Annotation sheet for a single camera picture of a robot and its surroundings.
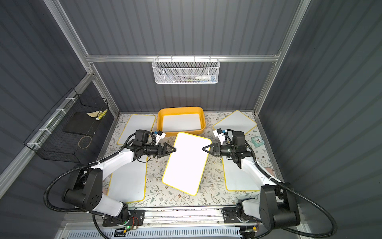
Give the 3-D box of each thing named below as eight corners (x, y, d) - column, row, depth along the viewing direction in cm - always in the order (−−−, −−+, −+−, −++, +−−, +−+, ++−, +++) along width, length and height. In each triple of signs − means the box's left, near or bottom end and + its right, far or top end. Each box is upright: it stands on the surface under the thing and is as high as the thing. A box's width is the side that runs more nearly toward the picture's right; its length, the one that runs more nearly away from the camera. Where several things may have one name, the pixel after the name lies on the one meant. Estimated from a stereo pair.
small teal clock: (255, 147, 102) (257, 145, 100) (250, 139, 106) (251, 137, 104) (263, 144, 103) (264, 142, 101) (257, 137, 107) (259, 134, 105)
